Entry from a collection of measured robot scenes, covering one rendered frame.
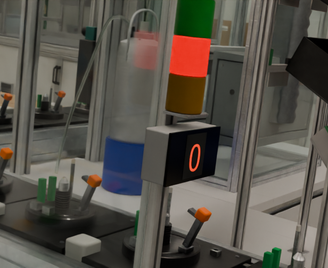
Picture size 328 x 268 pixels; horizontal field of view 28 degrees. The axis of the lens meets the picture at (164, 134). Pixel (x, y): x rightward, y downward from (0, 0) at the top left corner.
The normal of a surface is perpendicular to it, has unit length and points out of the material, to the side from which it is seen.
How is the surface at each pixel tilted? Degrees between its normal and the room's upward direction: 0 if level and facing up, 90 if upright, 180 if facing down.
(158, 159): 90
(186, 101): 90
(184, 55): 90
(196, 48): 90
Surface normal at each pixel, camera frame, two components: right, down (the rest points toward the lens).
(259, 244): 0.11, -0.98
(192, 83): 0.25, 0.21
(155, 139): -0.58, 0.08
